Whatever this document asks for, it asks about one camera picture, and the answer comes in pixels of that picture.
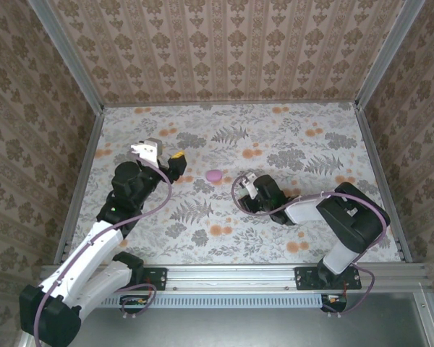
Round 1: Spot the pink earbud charging case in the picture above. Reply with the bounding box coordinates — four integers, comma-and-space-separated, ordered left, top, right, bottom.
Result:
205, 168, 224, 184

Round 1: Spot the black connector box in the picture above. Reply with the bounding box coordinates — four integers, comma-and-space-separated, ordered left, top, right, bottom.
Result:
320, 293, 348, 314
119, 294, 150, 314

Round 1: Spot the grey metal panel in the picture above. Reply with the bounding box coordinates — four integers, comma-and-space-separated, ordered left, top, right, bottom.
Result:
72, 307, 431, 347

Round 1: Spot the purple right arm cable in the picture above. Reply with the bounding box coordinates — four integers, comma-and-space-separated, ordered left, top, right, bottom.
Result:
231, 175, 391, 315

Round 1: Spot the aluminium side rail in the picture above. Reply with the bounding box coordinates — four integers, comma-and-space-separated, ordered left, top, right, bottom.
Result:
354, 103, 413, 263
54, 106, 106, 267

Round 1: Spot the thin aluminium wall rail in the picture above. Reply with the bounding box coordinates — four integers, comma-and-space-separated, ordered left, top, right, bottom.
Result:
103, 100, 359, 108

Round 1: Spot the long aluminium base rail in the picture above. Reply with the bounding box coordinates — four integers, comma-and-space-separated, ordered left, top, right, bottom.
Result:
39, 262, 433, 292

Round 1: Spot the slotted grey cable duct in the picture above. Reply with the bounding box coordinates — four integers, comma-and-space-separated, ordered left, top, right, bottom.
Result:
101, 293, 325, 309

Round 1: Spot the aluminium corner post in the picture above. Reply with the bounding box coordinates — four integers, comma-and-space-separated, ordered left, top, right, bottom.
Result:
354, 0, 427, 109
27, 0, 105, 115

